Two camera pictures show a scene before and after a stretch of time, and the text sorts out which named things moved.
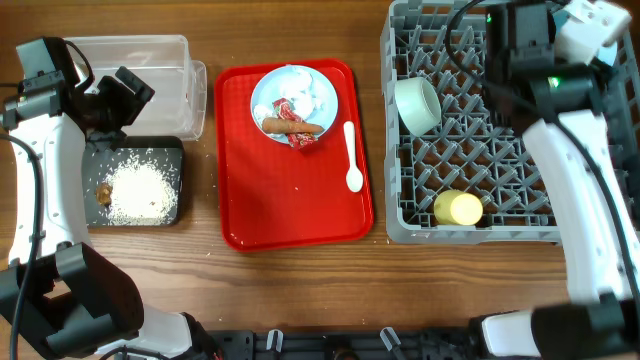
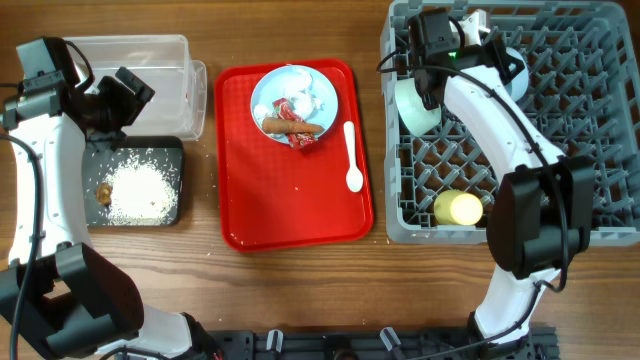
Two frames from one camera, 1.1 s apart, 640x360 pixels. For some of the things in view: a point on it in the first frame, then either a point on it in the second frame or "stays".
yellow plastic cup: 454,207 stays
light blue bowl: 607,53 -> 519,86
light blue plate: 294,100 stays
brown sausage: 281,126 stays
